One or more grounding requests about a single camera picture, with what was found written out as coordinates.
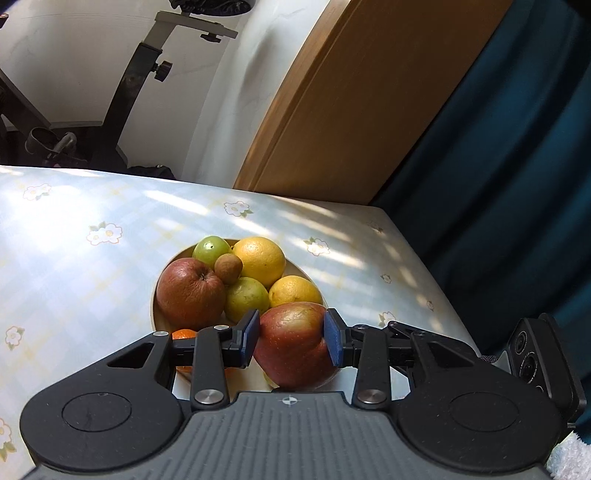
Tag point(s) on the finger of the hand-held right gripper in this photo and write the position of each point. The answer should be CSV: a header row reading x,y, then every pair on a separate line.
x,y
438,339

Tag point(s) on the dark blue curtain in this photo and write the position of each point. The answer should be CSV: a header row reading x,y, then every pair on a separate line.
x,y
508,184

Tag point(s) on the orange tangerine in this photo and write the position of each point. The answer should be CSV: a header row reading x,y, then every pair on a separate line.
x,y
184,335

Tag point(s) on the yellow orange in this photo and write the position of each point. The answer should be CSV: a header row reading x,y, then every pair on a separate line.
x,y
259,261

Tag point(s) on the green apple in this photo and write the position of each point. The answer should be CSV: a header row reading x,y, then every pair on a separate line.
x,y
247,299

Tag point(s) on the cream ridged plate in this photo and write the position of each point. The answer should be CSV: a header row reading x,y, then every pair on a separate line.
x,y
299,271

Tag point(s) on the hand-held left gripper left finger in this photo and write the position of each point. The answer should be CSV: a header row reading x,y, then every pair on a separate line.
x,y
250,339

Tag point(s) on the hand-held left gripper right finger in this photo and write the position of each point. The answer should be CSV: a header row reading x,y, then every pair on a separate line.
x,y
333,339

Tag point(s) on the black exercise bike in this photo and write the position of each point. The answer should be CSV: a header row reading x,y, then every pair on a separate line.
x,y
131,87

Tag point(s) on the small brown kiwi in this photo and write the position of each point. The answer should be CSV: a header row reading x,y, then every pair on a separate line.
x,y
228,269

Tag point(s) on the yellow-green orange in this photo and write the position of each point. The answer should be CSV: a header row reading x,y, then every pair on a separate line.
x,y
295,290

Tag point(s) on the wooden door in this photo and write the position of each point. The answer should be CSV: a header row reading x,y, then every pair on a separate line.
x,y
369,92

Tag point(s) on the green citrus fruit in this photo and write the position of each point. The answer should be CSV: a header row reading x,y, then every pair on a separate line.
x,y
207,251

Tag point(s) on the red apple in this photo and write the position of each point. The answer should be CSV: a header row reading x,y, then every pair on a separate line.
x,y
291,346

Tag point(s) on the wrinkled brown-red apple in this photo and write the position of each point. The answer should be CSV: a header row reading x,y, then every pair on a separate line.
x,y
189,295

